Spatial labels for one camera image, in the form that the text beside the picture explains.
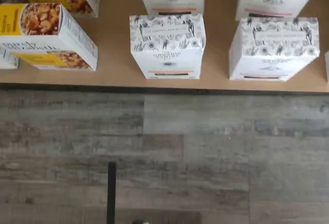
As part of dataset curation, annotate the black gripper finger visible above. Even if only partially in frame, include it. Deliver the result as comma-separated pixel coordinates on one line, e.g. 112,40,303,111
107,161,117,224

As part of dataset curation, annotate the blue Flax Plus oatmeal box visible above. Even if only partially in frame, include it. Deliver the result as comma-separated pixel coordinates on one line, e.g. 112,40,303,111
0,49,21,70

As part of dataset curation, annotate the wooden shelf board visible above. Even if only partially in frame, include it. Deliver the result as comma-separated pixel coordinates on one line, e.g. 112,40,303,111
0,0,329,92

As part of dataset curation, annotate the black metal shelf rack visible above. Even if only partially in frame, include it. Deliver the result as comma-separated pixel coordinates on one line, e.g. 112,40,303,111
0,82,329,96

